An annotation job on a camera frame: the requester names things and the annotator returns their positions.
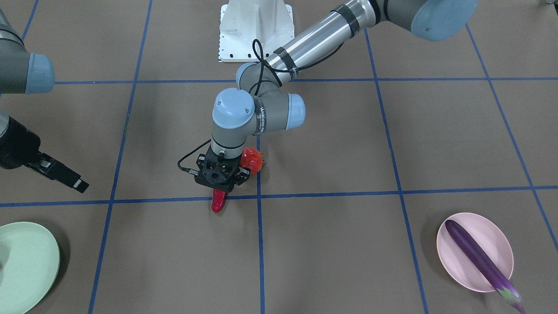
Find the red pomegranate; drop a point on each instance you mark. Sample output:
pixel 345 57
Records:
pixel 252 159

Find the green plate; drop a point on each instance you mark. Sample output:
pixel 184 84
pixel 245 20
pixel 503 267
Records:
pixel 30 259

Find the brown table mat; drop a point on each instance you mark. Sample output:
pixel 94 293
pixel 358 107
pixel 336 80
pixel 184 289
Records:
pixel 400 133

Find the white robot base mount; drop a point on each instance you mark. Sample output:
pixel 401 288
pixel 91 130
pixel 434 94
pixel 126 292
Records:
pixel 241 21

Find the red chili pepper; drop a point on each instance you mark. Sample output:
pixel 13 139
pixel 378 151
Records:
pixel 218 200

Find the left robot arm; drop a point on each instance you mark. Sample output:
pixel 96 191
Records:
pixel 257 105

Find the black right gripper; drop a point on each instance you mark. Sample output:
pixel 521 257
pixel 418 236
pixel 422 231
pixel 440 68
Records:
pixel 16 148

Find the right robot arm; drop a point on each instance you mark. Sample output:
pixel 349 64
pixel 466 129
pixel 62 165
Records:
pixel 27 73

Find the pink plate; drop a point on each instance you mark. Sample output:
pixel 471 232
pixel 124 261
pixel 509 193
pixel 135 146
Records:
pixel 492 241

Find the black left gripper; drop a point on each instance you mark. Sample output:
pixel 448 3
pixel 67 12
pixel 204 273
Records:
pixel 243 172

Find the purple eggplant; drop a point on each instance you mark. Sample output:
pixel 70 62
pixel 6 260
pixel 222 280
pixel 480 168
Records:
pixel 484 264

